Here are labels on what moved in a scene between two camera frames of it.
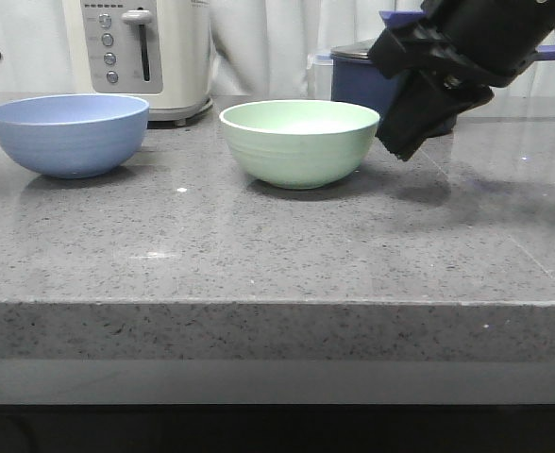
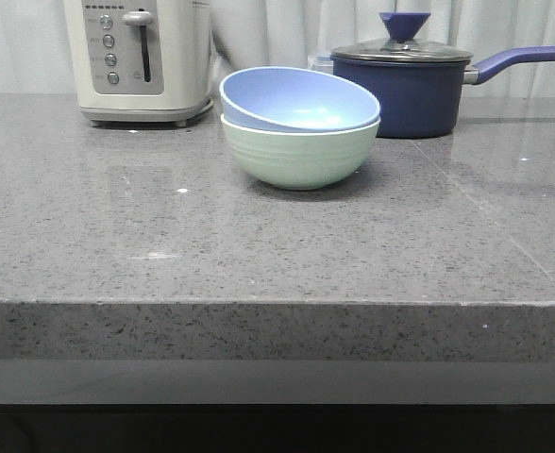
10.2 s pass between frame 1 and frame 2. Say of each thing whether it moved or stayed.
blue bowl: moved
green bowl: stayed
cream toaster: stayed
